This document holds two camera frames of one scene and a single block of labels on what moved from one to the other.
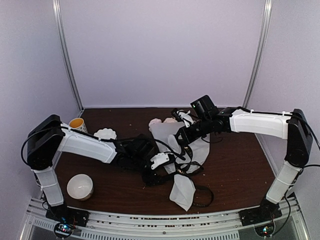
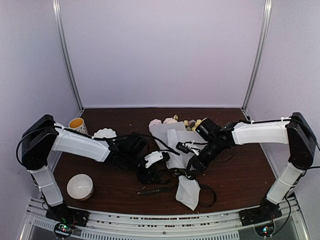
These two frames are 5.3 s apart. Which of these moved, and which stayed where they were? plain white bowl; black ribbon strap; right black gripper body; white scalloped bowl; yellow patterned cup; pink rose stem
Moved: black ribbon strap; right black gripper body
Stayed: white scalloped bowl; pink rose stem; yellow patterned cup; plain white bowl
